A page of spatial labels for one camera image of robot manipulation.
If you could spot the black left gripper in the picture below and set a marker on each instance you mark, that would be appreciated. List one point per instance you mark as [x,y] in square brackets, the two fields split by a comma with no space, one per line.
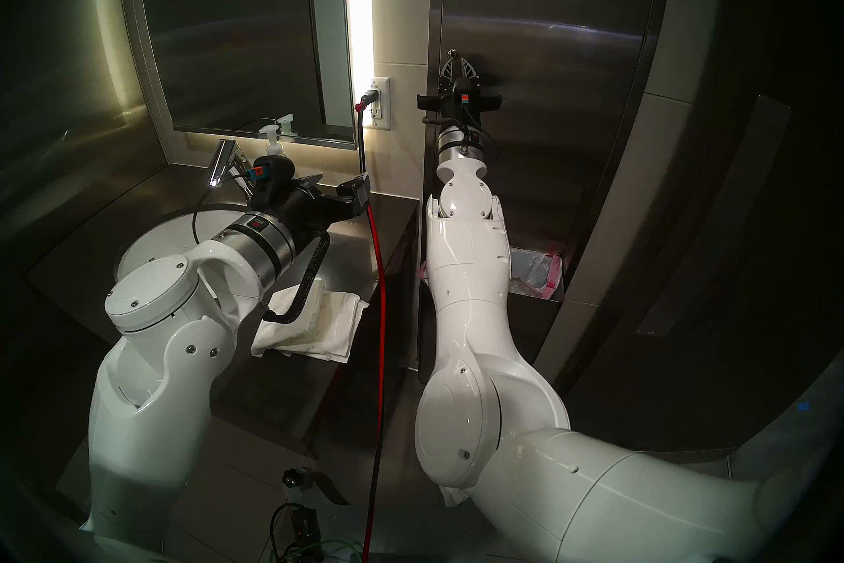
[313,209]

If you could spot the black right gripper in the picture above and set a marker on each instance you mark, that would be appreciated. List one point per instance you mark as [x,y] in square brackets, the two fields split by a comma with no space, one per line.
[491,102]

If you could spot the stainless dispenser door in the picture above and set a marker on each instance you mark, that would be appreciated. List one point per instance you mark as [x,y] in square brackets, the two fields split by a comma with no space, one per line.
[560,40]

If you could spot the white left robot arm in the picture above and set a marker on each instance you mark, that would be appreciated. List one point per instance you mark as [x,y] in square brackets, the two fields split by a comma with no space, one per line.
[151,423]

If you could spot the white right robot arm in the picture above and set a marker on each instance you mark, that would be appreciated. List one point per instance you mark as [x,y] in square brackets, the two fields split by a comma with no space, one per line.
[475,304]

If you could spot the white paper towel pile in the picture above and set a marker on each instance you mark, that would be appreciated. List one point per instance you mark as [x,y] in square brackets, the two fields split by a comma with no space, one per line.
[336,324]

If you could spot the yellow soap pump bottle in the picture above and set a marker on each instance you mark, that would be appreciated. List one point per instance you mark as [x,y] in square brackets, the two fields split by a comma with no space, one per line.
[271,139]

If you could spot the chrome sink faucet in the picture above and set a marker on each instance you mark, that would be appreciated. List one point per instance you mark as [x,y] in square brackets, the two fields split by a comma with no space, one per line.
[224,162]

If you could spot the clear pink-edged trash bag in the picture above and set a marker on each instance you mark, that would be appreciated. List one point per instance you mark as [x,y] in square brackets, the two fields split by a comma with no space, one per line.
[534,275]

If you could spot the white round sink basin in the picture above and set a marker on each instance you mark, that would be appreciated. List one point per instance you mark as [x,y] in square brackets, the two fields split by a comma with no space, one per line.
[158,238]

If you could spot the stainless waste bin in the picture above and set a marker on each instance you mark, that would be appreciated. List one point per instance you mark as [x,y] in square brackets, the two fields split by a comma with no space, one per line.
[534,324]

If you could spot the black star knob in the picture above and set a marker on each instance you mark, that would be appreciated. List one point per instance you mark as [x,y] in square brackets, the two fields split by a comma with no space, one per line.
[291,479]

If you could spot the black power box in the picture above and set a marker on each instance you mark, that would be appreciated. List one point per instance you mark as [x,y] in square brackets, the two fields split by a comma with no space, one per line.
[303,532]

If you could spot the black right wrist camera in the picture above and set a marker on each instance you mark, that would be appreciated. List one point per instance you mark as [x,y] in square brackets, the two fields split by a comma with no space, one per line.
[464,90]

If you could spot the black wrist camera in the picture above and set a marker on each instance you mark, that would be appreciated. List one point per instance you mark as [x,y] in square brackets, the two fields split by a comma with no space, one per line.
[464,90]
[271,176]

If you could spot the white wall power outlet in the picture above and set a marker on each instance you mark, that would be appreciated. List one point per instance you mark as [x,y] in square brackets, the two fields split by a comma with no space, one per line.
[382,106]

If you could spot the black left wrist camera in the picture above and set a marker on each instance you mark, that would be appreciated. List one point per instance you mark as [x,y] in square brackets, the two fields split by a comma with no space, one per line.
[271,176]

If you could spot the framed wall mirror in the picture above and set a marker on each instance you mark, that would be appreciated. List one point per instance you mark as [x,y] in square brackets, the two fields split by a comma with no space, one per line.
[224,27]

